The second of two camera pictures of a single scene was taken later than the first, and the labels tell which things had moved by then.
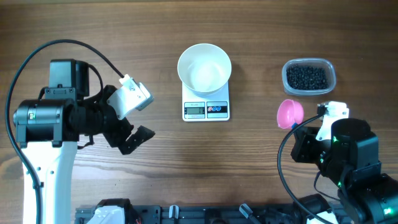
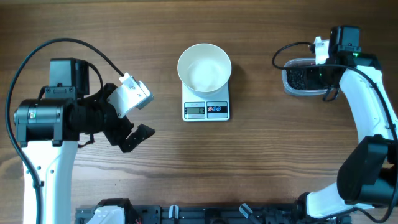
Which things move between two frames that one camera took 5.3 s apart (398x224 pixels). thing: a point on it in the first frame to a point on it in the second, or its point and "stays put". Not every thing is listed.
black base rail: (221, 214) stays put
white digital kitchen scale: (213, 108) stays put
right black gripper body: (309, 150) to (316, 79)
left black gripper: (134, 140) stays put
